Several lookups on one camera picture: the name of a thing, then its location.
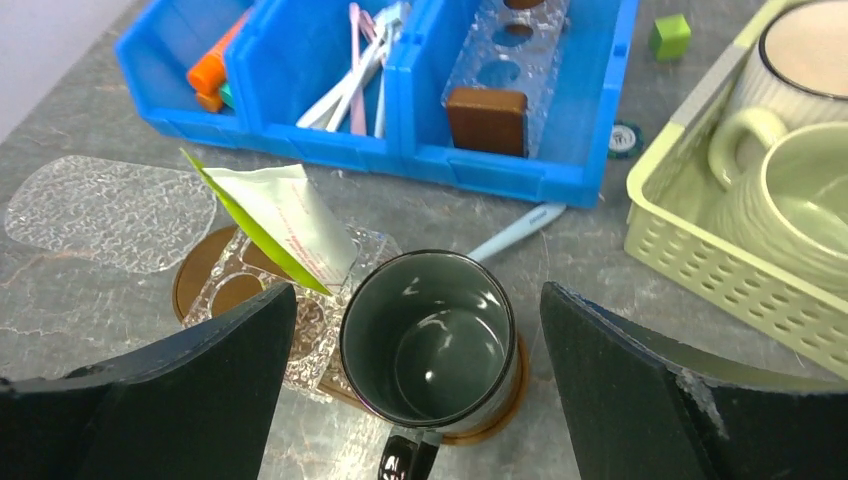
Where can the orange toothpaste tube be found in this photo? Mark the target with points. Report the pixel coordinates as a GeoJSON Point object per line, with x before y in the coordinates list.
{"type": "Point", "coordinates": [209, 72]}

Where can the white toothbrush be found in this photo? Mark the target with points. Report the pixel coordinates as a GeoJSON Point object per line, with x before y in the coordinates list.
{"type": "Point", "coordinates": [345, 100]}

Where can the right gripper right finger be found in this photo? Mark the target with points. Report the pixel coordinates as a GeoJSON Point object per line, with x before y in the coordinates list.
{"type": "Point", "coordinates": [641, 405]}

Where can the oval wooden tray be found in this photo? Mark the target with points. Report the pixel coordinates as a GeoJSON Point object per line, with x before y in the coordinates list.
{"type": "Point", "coordinates": [226, 268]}

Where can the clear acrylic toothbrush holder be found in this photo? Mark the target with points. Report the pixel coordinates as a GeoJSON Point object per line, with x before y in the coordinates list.
{"type": "Point", "coordinates": [374, 248]}

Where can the grey toothbrush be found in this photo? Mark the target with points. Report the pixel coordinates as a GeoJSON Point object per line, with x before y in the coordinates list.
{"type": "Point", "coordinates": [380, 115]}

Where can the round poker chip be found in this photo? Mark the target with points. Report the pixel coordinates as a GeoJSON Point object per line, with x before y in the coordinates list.
{"type": "Point", "coordinates": [626, 141]}

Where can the light green mug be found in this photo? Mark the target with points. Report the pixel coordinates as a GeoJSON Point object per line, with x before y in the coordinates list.
{"type": "Point", "coordinates": [791, 208]}

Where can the light blue toothbrush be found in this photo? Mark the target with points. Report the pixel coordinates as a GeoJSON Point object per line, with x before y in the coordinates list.
{"type": "Point", "coordinates": [530, 223]}

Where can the light green plastic basket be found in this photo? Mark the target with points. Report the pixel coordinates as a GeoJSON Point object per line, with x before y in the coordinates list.
{"type": "Point", "coordinates": [672, 190]}

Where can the blue three-compartment bin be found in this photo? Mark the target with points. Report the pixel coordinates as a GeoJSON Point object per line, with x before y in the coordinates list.
{"type": "Point", "coordinates": [289, 53]}

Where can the small green block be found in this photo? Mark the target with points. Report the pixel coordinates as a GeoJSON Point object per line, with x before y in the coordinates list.
{"type": "Point", "coordinates": [669, 38]}

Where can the white ribbed mug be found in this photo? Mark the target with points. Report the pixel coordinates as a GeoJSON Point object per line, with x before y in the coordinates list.
{"type": "Point", "coordinates": [796, 76]}

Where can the green toothpaste tube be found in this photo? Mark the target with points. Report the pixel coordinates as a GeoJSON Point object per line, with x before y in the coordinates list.
{"type": "Point", "coordinates": [257, 234]}

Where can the clear textured glass mat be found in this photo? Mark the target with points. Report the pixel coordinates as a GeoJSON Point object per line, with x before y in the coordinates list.
{"type": "Point", "coordinates": [139, 218]}

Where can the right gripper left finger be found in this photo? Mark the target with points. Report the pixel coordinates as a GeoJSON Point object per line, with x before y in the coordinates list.
{"type": "Point", "coordinates": [195, 405]}

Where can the dark green enamel mug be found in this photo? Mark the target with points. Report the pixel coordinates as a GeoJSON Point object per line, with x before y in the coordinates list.
{"type": "Point", "coordinates": [429, 343]}

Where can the clear orange-capped tube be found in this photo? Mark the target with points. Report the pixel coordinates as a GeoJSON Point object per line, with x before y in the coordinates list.
{"type": "Point", "coordinates": [212, 103]}

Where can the acrylic holder with wood ends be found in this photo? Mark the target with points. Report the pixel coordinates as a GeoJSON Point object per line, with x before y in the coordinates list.
{"type": "Point", "coordinates": [501, 84]}

